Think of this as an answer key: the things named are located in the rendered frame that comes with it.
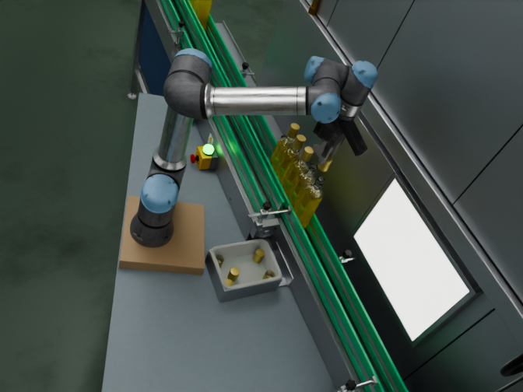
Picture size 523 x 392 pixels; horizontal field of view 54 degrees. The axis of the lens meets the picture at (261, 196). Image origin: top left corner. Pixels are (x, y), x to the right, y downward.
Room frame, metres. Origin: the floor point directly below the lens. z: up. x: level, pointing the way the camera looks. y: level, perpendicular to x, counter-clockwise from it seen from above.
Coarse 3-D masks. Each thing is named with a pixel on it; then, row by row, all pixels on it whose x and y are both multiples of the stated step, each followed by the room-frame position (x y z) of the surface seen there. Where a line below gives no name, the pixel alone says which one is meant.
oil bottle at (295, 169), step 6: (294, 162) 1.38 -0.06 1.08; (294, 168) 1.36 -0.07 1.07; (300, 168) 1.35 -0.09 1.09; (306, 168) 1.37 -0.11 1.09; (288, 174) 1.37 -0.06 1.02; (294, 174) 1.35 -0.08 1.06; (288, 180) 1.36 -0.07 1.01; (294, 180) 1.34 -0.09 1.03; (288, 186) 1.35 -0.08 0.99; (288, 192) 1.34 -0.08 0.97
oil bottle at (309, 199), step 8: (312, 184) 1.30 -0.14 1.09; (304, 192) 1.28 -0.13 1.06; (312, 192) 1.27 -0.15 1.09; (320, 192) 1.28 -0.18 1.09; (304, 200) 1.26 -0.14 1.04; (312, 200) 1.26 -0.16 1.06; (320, 200) 1.28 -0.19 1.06; (296, 208) 1.28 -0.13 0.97; (304, 208) 1.25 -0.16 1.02; (312, 208) 1.27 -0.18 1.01; (304, 216) 1.26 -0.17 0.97; (304, 224) 1.27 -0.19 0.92
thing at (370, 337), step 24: (216, 48) 2.11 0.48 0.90; (264, 120) 1.67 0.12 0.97; (264, 144) 1.62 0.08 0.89; (312, 216) 1.29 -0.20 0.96; (312, 240) 1.24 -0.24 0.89; (336, 264) 1.13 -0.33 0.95; (336, 288) 1.09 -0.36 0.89; (360, 312) 0.99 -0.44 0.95; (360, 336) 0.95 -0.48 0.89; (384, 360) 0.87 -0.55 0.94
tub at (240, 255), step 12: (252, 240) 1.17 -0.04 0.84; (264, 240) 1.19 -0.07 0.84; (216, 252) 1.07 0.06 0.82; (228, 252) 1.10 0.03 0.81; (240, 252) 1.14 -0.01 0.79; (252, 252) 1.17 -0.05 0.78; (216, 264) 1.01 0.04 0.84; (228, 264) 1.08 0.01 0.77; (240, 264) 1.10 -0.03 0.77; (252, 264) 1.12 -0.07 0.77; (264, 264) 1.14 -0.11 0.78; (276, 264) 1.11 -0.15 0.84; (240, 276) 1.06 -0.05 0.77; (252, 276) 1.08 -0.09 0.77; (276, 276) 1.07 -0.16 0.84; (228, 288) 0.95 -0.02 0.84
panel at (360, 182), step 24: (312, 120) 1.59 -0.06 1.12; (360, 120) 1.43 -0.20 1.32; (312, 144) 1.55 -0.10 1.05; (336, 168) 1.42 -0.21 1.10; (360, 168) 1.35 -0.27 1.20; (384, 168) 1.28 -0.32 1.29; (336, 192) 1.37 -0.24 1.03; (360, 192) 1.30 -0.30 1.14; (384, 192) 1.24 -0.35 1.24; (408, 192) 1.19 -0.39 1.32; (360, 216) 1.26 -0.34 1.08; (432, 216) 1.13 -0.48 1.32; (456, 264) 0.99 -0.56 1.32; (480, 288) 0.95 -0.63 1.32; (456, 312) 0.93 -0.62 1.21; (408, 336) 0.95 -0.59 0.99
